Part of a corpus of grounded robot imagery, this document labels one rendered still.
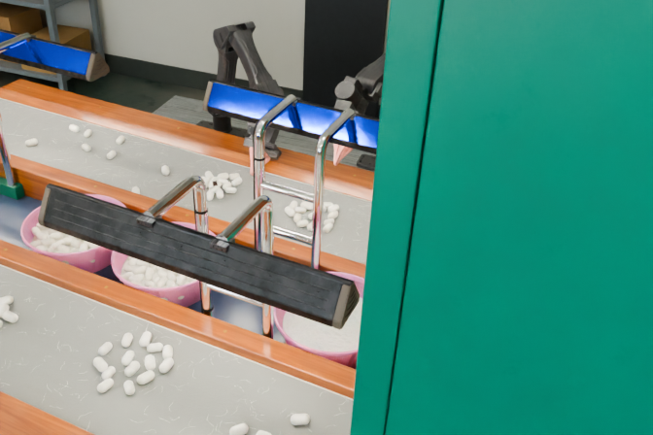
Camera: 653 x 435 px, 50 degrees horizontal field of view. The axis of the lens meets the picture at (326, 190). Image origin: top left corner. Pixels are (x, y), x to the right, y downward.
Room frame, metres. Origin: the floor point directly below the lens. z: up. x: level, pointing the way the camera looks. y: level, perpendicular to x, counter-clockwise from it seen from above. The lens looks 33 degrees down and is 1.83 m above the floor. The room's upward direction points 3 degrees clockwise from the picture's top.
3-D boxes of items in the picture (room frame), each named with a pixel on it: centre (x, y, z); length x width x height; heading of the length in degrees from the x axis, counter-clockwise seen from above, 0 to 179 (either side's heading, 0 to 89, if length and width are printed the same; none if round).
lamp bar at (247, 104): (1.49, 0.02, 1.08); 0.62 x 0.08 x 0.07; 67
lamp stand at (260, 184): (1.42, 0.06, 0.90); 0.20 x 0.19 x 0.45; 67
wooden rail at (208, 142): (1.91, 0.32, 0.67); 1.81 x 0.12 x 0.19; 67
